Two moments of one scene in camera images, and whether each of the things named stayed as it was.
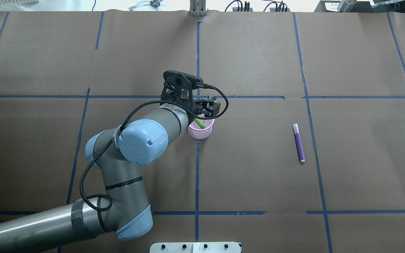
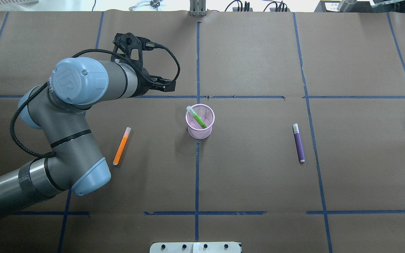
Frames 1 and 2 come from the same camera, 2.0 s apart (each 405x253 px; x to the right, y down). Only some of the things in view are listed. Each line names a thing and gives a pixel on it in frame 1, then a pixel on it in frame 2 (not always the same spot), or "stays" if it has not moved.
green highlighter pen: [201, 125] stays
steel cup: [346, 5] stays
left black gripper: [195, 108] → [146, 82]
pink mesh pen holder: [194, 130] stays
